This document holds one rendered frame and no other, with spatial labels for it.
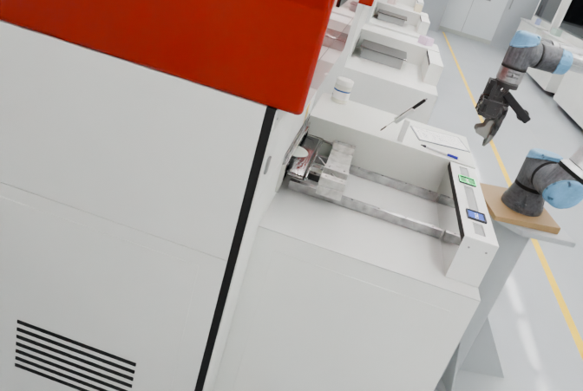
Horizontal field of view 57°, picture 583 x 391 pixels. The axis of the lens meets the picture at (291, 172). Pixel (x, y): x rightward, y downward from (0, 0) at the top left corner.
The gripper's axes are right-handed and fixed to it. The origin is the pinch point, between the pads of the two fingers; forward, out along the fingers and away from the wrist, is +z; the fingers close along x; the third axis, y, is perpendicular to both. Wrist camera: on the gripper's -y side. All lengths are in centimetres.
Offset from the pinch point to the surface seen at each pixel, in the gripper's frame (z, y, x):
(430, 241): 28.7, 8.8, 22.4
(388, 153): 19.0, 27.0, -15.0
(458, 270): 25.3, 2.9, 40.0
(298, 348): 65, 37, 46
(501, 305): 111, -67, -91
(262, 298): 52, 52, 46
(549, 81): 85, -257, -802
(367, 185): 28.7, 30.9, -2.9
